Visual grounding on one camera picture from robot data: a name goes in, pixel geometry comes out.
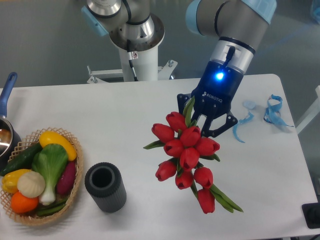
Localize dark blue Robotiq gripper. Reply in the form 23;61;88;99
177;61;244;138

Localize red tulip bouquet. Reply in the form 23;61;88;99
144;97;242;214

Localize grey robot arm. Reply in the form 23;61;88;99
81;0;277;138

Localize dark grey ribbed vase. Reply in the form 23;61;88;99
84;162;127;213

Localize light blue tape strip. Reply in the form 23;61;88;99
232;111;255;144

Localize light blue tape scrap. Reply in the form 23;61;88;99
242;100;256;110

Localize crumpled blue tape ribbon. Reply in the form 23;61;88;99
263;94;294;127

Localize black device at edge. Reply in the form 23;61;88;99
301;202;320;229

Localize purple sweet potato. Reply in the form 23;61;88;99
56;161;76;195

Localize green bok choy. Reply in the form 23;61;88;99
31;143;68;206

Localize woven wicker basket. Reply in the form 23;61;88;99
0;127;84;226

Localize green bean pods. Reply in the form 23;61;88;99
36;198;67;217

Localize dark green cucumber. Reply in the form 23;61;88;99
0;142;43;177

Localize white garlic bulb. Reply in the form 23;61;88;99
17;171;46;198

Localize orange fruit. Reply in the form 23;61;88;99
10;191;39;214

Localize yellow bell pepper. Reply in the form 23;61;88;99
1;169;31;194

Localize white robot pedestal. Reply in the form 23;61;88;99
87;45;178;84

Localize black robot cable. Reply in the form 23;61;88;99
126;39;139;82

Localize white frame at right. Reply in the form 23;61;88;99
295;85;320;135

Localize blue handled saucepan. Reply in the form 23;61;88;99
0;72;21;171

